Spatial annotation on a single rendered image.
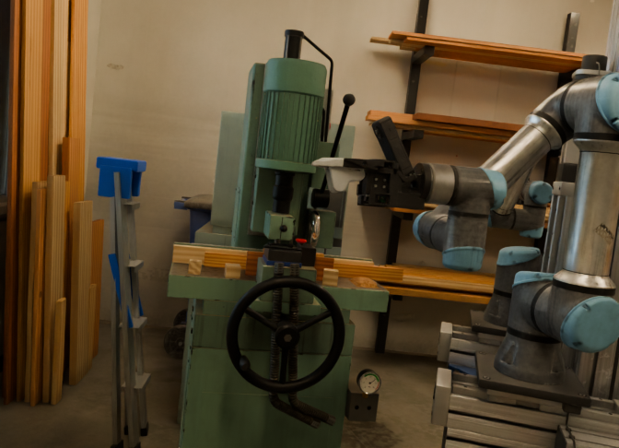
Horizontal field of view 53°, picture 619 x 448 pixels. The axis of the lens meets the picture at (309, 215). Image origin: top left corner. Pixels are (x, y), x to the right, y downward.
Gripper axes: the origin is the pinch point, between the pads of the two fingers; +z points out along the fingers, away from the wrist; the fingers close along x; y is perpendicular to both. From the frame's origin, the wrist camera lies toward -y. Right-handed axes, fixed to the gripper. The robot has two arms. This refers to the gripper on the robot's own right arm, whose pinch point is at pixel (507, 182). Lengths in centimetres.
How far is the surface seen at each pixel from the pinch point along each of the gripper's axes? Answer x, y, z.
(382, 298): -59, 29, -70
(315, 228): -76, 11, -49
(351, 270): -66, 23, -55
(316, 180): -75, -3, -39
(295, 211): -82, 6, -49
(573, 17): 102, -101, 172
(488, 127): 32, -28, 126
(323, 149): -73, -13, -39
